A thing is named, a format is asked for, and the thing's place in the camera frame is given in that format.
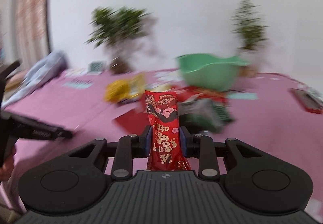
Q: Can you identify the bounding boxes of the person's left hand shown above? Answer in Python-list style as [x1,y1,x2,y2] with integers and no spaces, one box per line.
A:
[0,146,16,181]

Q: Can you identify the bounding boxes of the green silver snack packet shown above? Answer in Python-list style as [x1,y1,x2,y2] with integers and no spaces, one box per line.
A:
[178,98,234,134]

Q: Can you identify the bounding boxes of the red printed snack packet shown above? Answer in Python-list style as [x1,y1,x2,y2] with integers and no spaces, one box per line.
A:
[145,91,191,171]

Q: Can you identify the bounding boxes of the leafy plant in glass vase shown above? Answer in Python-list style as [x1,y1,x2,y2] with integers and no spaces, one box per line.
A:
[86,6,149,74]

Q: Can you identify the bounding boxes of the red phone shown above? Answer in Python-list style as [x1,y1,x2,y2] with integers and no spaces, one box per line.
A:
[289,88,322,114]

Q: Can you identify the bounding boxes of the flat red packet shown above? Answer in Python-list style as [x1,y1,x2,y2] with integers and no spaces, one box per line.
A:
[113,109,150,135]

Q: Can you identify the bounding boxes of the white remote on phone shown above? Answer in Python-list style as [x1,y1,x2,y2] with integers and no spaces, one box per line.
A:
[305,87,323,105]

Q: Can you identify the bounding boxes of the yellow chips bag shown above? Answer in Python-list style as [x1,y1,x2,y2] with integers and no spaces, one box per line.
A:
[104,73,146,103]

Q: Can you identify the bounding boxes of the curtain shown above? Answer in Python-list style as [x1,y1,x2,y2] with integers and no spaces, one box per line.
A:
[1,0,50,68]

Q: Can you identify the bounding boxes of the pink floral tablecloth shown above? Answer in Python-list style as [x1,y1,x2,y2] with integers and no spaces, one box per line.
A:
[1,72,322,220]

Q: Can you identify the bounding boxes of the green plastic bowl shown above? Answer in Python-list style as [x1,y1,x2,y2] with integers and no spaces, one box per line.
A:
[176,53,250,92]

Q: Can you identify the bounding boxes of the thin plant in white pot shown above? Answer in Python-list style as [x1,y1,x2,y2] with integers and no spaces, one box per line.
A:
[232,0,268,77]

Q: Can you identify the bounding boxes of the digital clock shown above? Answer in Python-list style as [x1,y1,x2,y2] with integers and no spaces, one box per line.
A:
[88,61,105,75]

